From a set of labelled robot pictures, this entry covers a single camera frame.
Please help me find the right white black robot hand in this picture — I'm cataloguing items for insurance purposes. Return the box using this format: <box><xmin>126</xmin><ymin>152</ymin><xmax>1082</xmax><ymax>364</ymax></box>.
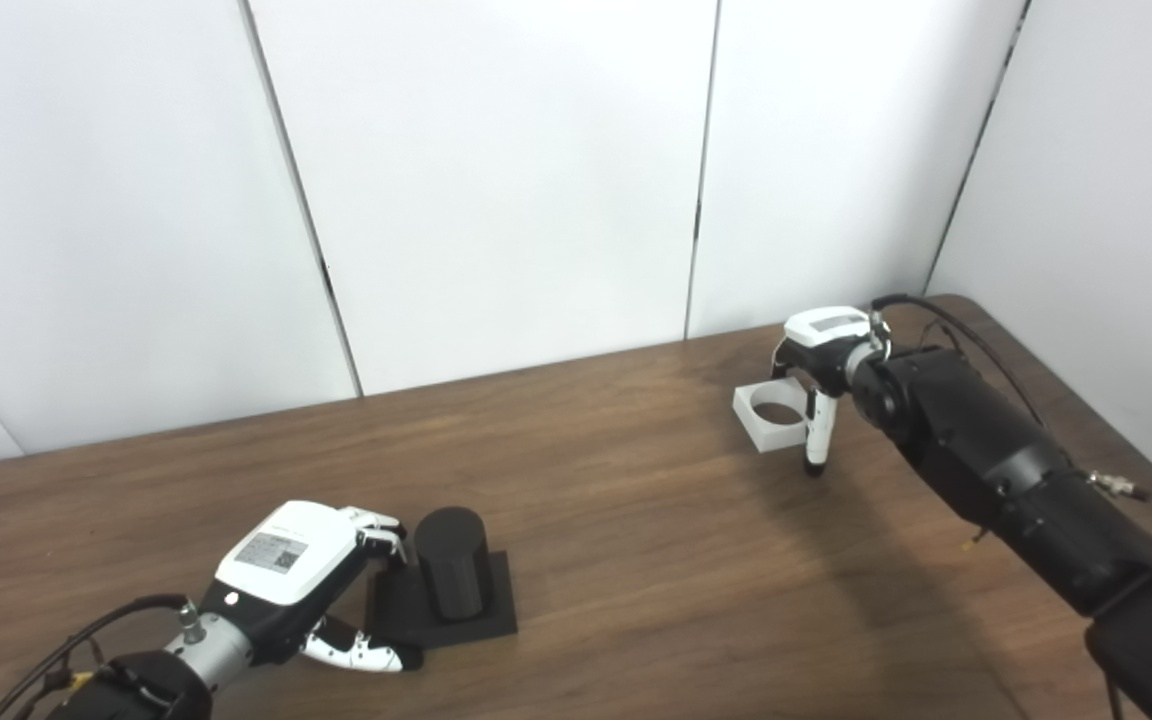
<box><xmin>771</xmin><ymin>306</ymin><xmax>892</xmax><ymax>478</ymax></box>

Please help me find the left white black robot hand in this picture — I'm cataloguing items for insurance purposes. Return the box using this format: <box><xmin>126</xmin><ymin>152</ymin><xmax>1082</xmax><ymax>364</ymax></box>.
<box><xmin>211</xmin><ymin>500</ymin><xmax>424</xmax><ymax>673</ymax></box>

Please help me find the white square piece with hole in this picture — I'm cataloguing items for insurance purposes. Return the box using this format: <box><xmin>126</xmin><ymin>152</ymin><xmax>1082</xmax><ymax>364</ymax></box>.
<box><xmin>733</xmin><ymin>378</ymin><xmax>817</xmax><ymax>454</ymax></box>

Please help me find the black cylinder peg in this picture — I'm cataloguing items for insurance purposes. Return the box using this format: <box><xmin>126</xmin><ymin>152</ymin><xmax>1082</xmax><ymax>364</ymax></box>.
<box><xmin>366</xmin><ymin>506</ymin><xmax>519</xmax><ymax>646</ymax></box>

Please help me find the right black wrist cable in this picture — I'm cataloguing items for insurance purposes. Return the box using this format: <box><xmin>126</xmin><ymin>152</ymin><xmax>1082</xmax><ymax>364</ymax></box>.
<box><xmin>871</xmin><ymin>293</ymin><xmax>1152</xmax><ymax>501</ymax></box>

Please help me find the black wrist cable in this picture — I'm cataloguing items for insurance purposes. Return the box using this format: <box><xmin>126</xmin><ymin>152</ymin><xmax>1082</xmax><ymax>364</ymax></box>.
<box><xmin>871</xmin><ymin>293</ymin><xmax>1152</xmax><ymax>501</ymax></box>
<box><xmin>0</xmin><ymin>594</ymin><xmax>192</xmax><ymax>720</ymax></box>

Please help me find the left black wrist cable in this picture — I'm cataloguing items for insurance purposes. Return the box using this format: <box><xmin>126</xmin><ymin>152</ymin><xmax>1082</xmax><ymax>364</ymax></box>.
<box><xmin>0</xmin><ymin>594</ymin><xmax>192</xmax><ymax>720</ymax></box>

